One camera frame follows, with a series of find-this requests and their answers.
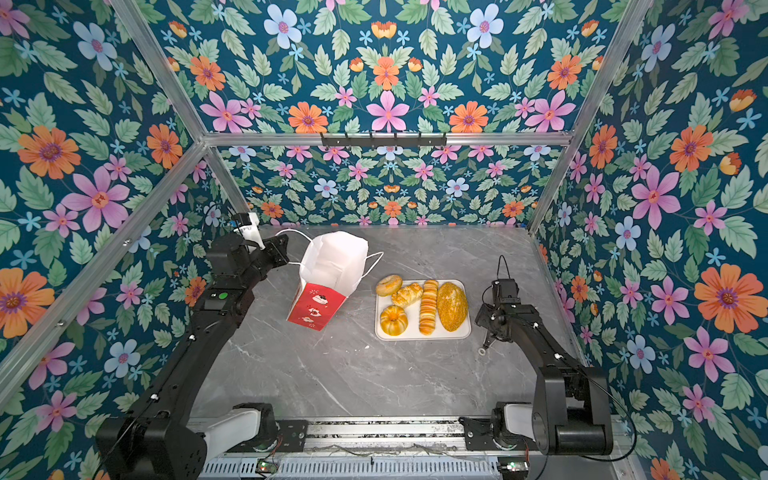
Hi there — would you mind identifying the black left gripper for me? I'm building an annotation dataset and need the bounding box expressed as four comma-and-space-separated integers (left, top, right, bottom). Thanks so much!
236, 229, 287, 290

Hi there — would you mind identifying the round yellow fake bun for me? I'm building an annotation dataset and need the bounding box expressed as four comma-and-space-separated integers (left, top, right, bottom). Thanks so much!
437, 282, 468, 332

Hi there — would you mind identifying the red white paper bag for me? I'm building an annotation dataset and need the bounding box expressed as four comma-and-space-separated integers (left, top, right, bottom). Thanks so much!
287, 230, 384, 331

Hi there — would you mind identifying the ridged spiral fake bread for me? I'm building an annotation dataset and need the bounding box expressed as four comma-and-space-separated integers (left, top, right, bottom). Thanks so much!
419, 280, 439, 336

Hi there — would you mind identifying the small yellow fake pastry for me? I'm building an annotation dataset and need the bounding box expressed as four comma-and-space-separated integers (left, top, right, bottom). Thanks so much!
391, 283, 423, 309

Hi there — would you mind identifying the tan fake bagel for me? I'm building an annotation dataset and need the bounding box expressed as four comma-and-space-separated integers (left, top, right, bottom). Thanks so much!
375, 274, 403, 297

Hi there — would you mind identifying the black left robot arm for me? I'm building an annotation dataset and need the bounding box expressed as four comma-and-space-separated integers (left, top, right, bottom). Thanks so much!
95, 233, 289, 479

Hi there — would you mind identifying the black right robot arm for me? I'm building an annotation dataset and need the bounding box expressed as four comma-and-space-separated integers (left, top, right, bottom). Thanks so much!
476, 292, 613, 457

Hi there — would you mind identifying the white rectangular tray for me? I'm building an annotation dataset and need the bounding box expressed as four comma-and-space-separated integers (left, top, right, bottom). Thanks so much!
374, 279, 473, 343

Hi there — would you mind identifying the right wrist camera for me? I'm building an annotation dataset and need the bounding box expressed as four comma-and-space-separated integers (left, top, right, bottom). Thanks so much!
492, 278, 520, 304

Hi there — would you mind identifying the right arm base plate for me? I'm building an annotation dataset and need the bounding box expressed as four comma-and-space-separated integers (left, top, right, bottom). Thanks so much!
458, 416, 513, 451

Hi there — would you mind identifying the black wall hook rail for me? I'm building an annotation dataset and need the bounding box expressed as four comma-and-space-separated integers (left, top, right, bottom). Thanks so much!
320, 133, 448, 148

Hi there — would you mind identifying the aluminium front rail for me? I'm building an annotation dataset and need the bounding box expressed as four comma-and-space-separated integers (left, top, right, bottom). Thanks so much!
179, 415, 631, 457

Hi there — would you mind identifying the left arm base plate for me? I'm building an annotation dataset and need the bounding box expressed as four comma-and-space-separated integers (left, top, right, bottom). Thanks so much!
230, 420, 309, 454

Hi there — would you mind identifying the white slotted cable duct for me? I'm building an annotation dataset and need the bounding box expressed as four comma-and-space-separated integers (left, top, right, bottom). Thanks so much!
200, 456, 502, 479

